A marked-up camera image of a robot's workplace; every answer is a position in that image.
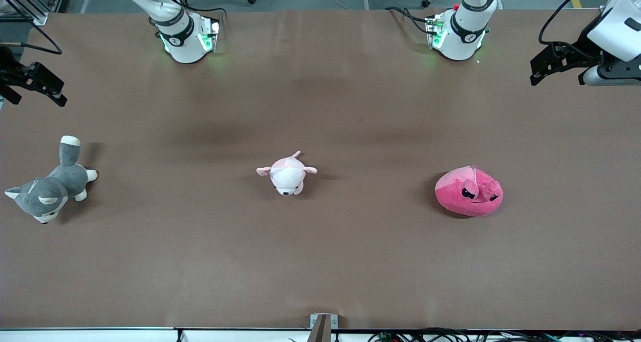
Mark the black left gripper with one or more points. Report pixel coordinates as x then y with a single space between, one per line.
584 57

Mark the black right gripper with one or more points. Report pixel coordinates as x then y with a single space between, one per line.
11 75

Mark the hot pink round plush toy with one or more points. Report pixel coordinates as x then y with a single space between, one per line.
460 202

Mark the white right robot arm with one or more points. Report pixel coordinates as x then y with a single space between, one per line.
180 41

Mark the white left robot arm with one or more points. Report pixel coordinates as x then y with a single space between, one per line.
463 31

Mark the grey white husky plush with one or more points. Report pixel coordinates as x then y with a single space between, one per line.
55 184

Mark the pale pink plush pig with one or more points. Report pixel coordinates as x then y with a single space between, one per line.
288 177

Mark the aluminium extrusion frame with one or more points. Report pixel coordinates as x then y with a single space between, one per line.
35 14

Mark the white table edge rail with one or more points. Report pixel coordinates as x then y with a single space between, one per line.
100 335

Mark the grey metal bracket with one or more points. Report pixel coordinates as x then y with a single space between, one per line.
333 321

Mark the brown post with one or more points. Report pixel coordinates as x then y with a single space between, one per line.
320 332

